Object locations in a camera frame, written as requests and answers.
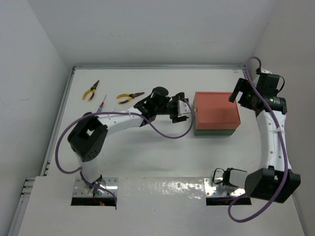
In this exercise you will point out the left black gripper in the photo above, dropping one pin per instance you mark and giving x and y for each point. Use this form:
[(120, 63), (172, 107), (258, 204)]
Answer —
[(174, 100)]

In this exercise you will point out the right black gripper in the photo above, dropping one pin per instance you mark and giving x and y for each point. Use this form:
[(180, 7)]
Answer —
[(244, 85)]

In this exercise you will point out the red drawer box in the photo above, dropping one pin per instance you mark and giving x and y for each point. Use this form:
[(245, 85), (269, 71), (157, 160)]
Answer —
[(214, 111)]

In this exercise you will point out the blue red screwdriver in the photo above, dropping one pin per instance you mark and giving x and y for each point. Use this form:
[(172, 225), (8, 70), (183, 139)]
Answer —
[(101, 105)]

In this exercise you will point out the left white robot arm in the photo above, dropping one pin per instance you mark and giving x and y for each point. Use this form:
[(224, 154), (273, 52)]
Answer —
[(88, 136)]

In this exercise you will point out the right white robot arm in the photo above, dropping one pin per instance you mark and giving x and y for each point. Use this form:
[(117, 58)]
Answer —
[(263, 183)]

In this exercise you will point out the yellow long-nose pliers near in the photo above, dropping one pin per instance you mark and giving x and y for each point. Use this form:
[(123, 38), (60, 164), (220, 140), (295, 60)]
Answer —
[(129, 97)]

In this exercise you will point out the yellow long-nose pliers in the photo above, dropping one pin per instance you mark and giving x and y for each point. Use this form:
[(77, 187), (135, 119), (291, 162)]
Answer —
[(91, 90), (129, 97)]

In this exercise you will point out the yellow long-nose pliers far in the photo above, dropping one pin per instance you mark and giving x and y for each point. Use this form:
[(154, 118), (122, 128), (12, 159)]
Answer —
[(91, 90)]

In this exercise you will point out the white front board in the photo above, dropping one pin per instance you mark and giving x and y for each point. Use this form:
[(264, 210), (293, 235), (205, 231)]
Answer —
[(149, 207)]

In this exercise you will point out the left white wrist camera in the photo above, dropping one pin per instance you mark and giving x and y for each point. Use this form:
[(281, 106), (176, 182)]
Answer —
[(183, 108)]

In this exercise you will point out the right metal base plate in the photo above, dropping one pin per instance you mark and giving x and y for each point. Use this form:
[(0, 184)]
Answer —
[(214, 190)]

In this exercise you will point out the metal base plate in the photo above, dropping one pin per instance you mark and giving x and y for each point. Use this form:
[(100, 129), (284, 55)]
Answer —
[(214, 190), (107, 188)]

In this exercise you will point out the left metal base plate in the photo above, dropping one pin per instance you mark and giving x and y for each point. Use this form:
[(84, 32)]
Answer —
[(107, 188)]

